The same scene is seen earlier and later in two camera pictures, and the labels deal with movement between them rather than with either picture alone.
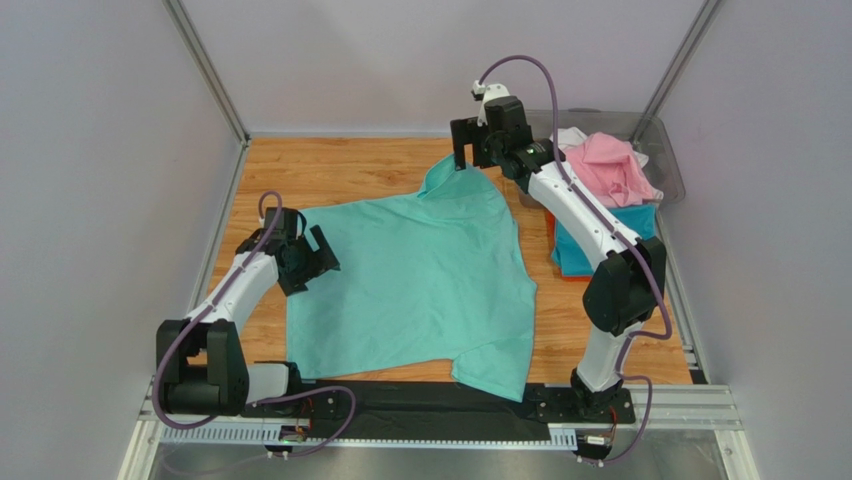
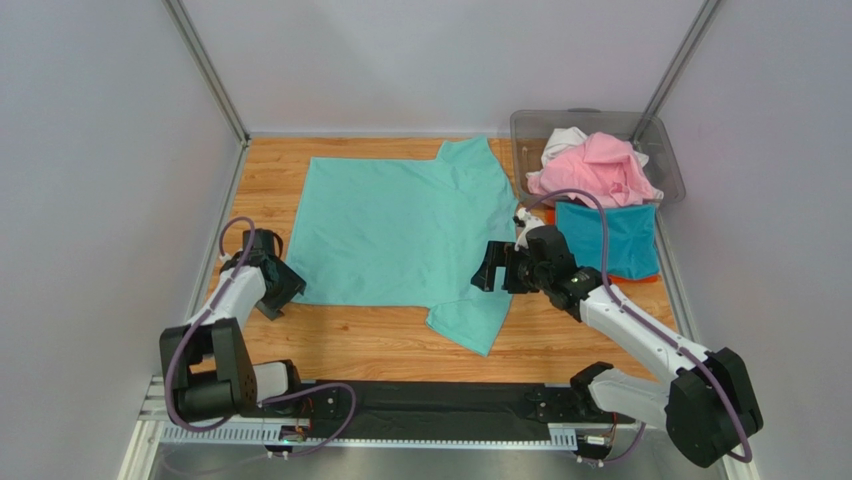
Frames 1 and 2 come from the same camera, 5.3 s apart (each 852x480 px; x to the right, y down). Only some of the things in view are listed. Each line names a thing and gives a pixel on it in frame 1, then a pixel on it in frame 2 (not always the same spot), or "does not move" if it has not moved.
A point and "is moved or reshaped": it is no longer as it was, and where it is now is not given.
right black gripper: (477, 139) to (505, 270)
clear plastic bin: (642, 129) does not move
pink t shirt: (609, 167) does not move
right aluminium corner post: (678, 67) does not move
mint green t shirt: (425, 278) is moved or reshaped
